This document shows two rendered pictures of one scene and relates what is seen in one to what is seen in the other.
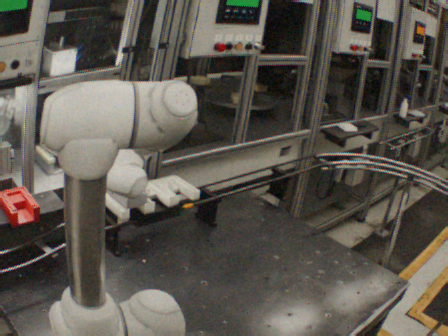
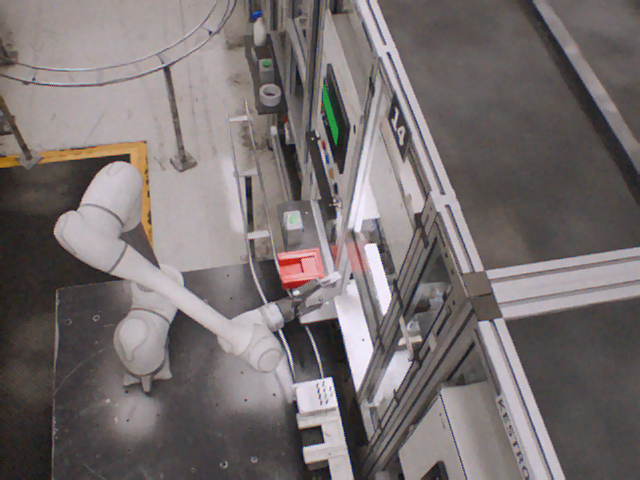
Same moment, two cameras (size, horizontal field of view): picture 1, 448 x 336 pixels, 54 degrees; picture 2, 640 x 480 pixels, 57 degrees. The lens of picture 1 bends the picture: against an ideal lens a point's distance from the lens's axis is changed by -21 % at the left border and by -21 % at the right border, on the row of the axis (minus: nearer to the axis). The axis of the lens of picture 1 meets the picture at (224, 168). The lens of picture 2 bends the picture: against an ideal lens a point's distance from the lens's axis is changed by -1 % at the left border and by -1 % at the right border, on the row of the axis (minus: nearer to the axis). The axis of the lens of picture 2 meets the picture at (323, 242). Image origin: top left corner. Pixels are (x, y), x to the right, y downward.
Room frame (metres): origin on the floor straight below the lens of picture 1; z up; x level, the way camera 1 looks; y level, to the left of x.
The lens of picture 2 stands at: (1.94, -0.27, 2.89)
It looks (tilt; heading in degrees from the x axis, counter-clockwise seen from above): 57 degrees down; 120
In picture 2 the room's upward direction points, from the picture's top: 8 degrees clockwise
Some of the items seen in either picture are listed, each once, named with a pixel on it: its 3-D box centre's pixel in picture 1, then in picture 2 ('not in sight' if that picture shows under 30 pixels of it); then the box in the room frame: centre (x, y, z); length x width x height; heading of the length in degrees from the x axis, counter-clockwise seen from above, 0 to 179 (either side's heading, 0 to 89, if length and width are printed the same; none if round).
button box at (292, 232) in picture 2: not in sight; (295, 227); (1.19, 0.78, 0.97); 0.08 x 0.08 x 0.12; 48
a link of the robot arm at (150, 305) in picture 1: (153, 324); (139, 340); (1.01, 0.12, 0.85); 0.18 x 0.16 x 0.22; 114
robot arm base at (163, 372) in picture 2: not in sight; (145, 362); (1.03, 0.09, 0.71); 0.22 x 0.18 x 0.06; 138
